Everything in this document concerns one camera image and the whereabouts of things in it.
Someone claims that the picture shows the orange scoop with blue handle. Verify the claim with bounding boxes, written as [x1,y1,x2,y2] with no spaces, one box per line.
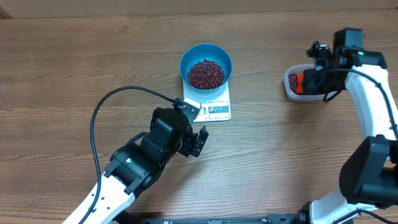
[295,74,304,95]

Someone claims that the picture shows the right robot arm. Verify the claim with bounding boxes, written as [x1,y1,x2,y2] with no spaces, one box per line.
[285,28,397,223]

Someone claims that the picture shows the white digital kitchen scale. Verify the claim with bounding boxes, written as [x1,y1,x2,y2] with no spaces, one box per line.
[183,82,231,123]

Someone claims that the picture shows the red beans in bowl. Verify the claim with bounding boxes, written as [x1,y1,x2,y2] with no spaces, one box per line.
[187,58,225,90]

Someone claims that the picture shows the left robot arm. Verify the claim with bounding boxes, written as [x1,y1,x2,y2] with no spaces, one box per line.
[65,98,208,223]

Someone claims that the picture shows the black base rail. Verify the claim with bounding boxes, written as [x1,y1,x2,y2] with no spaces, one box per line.
[114,212,310,224]

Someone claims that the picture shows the blue metal bowl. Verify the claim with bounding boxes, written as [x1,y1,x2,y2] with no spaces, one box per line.
[179,44,233,85]

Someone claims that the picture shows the clear plastic container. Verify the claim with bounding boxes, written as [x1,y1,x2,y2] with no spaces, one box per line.
[284,64,325,102]

